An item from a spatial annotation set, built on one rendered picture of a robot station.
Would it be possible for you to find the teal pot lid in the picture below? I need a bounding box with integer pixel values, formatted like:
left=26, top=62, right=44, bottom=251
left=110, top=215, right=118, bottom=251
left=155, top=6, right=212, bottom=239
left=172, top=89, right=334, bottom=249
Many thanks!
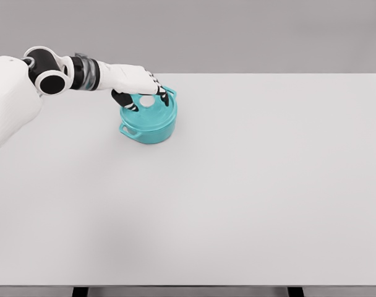
left=119, top=92, right=178, bottom=127

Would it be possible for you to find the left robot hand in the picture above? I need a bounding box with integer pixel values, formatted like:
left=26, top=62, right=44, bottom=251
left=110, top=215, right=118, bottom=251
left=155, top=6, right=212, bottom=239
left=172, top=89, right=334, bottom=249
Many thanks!
left=109, top=64, right=171, bottom=112

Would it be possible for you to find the teal pot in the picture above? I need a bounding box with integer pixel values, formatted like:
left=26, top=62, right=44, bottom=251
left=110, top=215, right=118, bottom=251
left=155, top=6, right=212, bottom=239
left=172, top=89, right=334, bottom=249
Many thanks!
left=118, top=87, right=179, bottom=145

